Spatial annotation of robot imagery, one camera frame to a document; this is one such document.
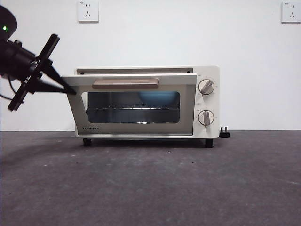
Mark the blue ribbed bowl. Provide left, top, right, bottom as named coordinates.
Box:
left=138, top=91, right=178, bottom=106

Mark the white glass oven door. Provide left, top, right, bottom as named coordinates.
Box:
left=63, top=73, right=198, bottom=137

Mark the white wall socket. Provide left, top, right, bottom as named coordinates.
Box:
left=281, top=2, right=301, bottom=24
left=78, top=0, right=100, bottom=24

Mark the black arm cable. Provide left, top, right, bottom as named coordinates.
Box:
left=0, top=74, right=21, bottom=100

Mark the white toaster oven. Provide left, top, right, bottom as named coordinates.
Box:
left=74, top=65, right=221, bottom=149

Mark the beige oven door handle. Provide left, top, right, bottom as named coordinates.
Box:
left=92, top=77, right=159, bottom=89

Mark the metal wire oven rack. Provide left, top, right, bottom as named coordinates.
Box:
left=86, top=106, right=180, bottom=114

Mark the large-marked temperature oven knob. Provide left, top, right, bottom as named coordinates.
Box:
left=198, top=79, right=215, bottom=96

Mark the timer oven knob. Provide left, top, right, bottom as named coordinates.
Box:
left=198, top=110, right=215, bottom=128

